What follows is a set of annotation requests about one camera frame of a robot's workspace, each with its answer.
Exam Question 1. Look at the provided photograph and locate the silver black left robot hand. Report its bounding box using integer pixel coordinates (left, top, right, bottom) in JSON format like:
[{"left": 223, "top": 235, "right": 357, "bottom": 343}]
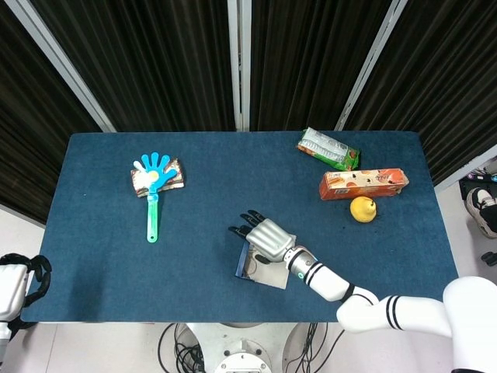
[{"left": 0, "top": 253, "right": 53, "bottom": 323}]

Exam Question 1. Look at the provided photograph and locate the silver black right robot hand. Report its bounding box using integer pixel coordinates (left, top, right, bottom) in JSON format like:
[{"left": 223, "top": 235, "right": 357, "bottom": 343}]
[{"left": 228, "top": 209, "right": 298, "bottom": 265}]

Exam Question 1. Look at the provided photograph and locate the white grey robot base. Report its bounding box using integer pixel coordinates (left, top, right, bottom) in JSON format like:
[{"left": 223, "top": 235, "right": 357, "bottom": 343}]
[{"left": 176, "top": 322, "right": 311, "bottom": 373}]

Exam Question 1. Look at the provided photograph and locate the blue green hand clapper toy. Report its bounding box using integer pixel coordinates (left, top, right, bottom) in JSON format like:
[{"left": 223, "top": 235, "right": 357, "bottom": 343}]
[{"left": 131, "top": 152, "right": 179, "bottom": 244}]

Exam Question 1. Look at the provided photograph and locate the blue velvet table cloth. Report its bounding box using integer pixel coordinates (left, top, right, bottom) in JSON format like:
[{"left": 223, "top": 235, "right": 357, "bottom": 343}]
[{"left": 21, "top": 131, "right": 460, "bottom": 323}]

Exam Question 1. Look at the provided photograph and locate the yellow pear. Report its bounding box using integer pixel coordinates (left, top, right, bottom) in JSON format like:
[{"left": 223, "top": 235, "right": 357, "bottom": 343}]
[{"left": 349, "top": 196, "right": 377, "bottom": 224}]

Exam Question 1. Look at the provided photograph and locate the orange cardboard carton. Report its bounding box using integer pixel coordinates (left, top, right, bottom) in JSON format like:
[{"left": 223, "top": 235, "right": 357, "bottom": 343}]
[{"left": 318, "top": 168, "right": 410, "bottom": 201}]

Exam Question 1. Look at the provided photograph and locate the green white snack packet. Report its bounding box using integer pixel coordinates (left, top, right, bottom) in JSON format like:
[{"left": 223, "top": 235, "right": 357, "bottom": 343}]
[{"left": 297, "top": 127, "right": 361, "bottom": 172}]

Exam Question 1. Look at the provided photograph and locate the black fabric partition panel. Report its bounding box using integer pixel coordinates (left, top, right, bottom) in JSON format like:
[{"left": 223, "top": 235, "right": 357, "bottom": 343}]
[
  {"left": 7, "top": 0, "right": 242, "bottom": 133},
  {"left": 0, "top": 0, "right": 113, "bottom": 226},
  {"left": 337, "top": 0, "right": 497, "bottom": 191},
  {"left": 241, "top": 0, "right": 405, "bottom": 132}
]

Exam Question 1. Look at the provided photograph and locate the black white sneaker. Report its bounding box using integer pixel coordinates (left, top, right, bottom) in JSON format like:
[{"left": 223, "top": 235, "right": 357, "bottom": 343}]
[{"left": 465, "top": 187, "right": 497, "bottom": 239}]

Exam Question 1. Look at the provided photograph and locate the black cable bundle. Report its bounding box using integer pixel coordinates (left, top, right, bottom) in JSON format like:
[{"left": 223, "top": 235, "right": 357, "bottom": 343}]
[
  {"left": 158, "top": 322, "right": 207, "bottom": 373},
  {"left": 285, "top": 322, "right": 346, "bottom": 373}
]

